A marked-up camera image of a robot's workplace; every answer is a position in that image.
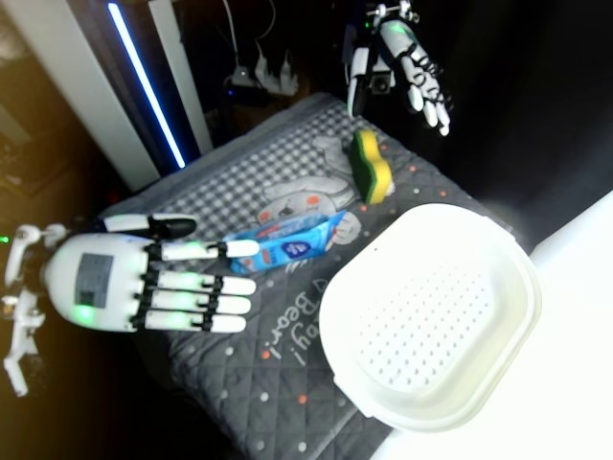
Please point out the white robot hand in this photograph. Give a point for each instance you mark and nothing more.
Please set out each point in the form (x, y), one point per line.
(105, 282)
(400, 40)

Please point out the blue wet wipes pack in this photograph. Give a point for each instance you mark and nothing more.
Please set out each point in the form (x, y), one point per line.
(292, 249)

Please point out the white power strip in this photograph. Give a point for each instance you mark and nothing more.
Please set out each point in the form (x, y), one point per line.
(277, 76)

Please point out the white perforated plastic basin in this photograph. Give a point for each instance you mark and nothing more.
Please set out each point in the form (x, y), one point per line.
(431, 311)

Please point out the grey bear print quilt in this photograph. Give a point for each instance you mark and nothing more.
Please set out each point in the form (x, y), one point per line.
(239, 374)

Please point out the white power adapter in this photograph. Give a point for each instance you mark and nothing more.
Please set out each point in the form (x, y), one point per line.
(243, 75)

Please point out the yellow green sponge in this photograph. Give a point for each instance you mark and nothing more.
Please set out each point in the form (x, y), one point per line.
(371, 167)

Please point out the white column with blue light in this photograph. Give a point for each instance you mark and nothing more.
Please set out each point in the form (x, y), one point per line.
(86, 96)

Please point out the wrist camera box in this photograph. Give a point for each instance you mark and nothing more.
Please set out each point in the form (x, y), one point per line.
(381, 84)

